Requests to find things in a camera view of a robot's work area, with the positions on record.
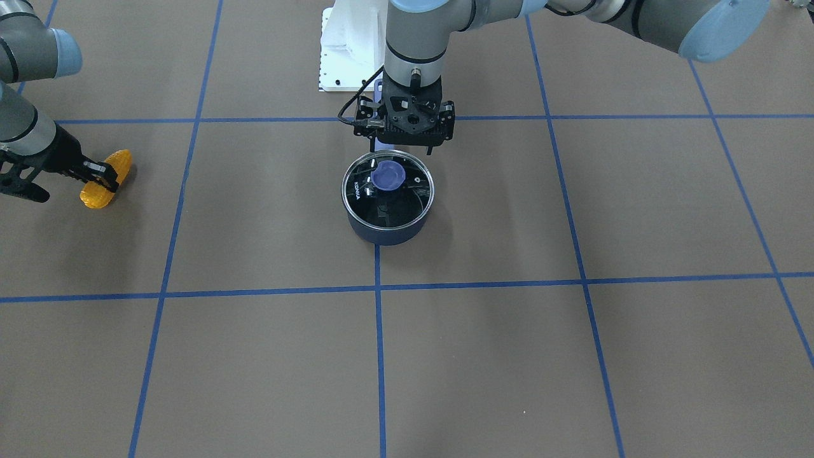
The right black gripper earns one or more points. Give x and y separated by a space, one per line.
56 152

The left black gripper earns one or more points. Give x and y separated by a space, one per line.
449 112

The yellow corn cob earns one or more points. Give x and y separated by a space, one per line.
103 179

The glass pot lid blue knob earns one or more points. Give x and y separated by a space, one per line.
388 189

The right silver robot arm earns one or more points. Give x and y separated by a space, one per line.
32 143

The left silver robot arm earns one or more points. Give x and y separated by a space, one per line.
418 33

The dark blue saucepan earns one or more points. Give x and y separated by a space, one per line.
388 222

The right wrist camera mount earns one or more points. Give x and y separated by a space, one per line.
18 180

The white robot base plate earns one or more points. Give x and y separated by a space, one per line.
352 44

